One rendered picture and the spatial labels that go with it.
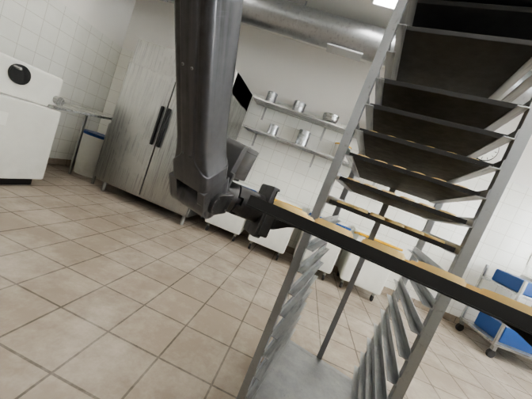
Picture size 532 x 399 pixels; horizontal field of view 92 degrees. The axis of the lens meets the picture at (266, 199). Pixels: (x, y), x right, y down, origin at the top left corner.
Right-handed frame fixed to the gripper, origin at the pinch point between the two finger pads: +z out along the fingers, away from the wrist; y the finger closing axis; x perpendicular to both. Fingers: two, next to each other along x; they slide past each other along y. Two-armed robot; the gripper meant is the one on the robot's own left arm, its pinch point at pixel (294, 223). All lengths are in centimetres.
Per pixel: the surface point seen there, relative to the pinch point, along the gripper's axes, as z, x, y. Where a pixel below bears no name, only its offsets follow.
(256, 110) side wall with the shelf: 70, -341, -125
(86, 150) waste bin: -121, -416, 35
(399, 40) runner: 27, -28, -74
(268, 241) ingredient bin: 132, -249, 44
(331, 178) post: 24.2, -28.2, -18.6
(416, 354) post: 59, 0, 22
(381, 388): 66, -10, 42
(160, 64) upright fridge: -70, -327, -108
